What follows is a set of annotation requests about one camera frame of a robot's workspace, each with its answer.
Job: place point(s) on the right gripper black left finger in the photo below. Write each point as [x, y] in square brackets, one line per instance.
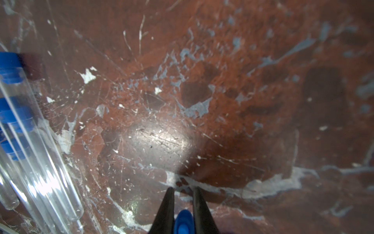
[164, 220]

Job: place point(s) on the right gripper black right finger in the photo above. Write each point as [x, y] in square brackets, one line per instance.
[203, 220]

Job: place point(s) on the blue stopper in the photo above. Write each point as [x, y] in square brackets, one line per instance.
[184, 223]

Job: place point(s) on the test tube with blue stopper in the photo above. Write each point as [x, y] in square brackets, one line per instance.
[33, 160]
[14, 82]
[9, 198]

